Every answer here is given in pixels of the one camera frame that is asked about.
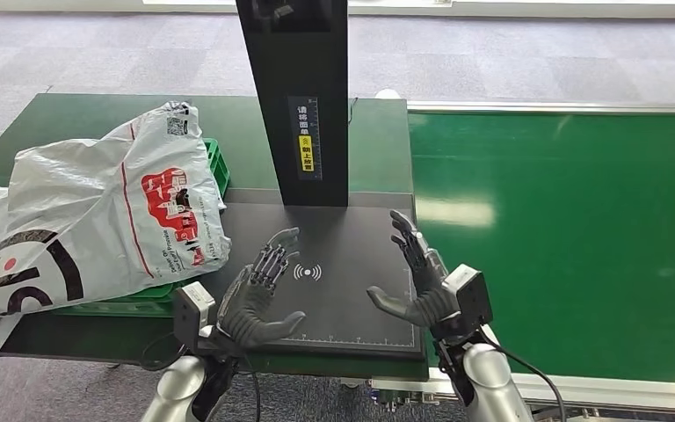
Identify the small white round object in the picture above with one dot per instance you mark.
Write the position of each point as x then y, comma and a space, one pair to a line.
388, 92

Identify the black scanner column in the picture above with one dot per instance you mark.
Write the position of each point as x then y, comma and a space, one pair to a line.
297, 70

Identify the green plastic crate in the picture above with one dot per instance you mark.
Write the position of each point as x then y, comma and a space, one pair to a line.
218, 169

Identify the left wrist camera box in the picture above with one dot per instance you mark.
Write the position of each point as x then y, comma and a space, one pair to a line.
192, 314

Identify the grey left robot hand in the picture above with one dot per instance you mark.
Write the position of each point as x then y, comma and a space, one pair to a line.
250, 314

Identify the black scanner base plate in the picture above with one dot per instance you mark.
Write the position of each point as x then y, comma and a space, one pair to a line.
349, 256

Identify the aluminium conveyor side rail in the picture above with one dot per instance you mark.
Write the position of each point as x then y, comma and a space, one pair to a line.
634, 393
547, 106

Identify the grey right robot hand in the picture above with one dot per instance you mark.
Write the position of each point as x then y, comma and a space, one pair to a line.
430, 297

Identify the green conveyor belt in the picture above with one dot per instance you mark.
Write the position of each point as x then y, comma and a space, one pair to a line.
634, 233

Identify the metal bracket under conveyor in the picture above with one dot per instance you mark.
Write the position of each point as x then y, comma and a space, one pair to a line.
401, 399

